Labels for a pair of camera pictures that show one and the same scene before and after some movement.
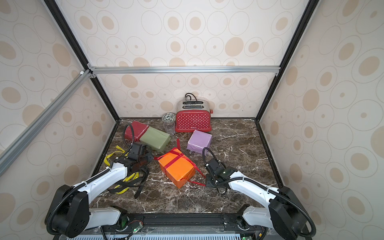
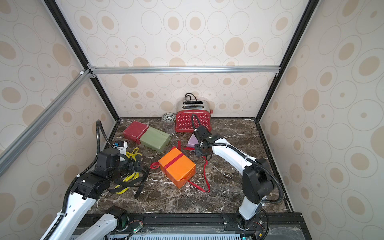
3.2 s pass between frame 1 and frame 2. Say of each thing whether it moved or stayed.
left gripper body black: moved
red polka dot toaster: stayed
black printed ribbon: stayed
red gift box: stayed
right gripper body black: moved
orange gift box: stayed
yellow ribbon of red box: stayed
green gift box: stayed
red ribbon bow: moved
